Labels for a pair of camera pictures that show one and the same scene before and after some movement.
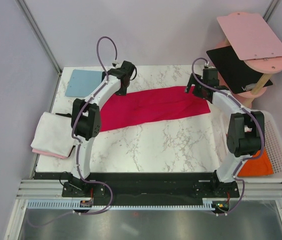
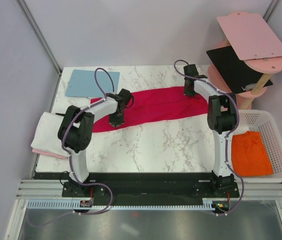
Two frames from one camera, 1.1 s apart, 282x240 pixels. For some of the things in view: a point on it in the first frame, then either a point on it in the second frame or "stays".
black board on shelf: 239,76 stays
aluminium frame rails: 41,189 stays
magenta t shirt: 142,107 stays
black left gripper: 122,92 → 116,123
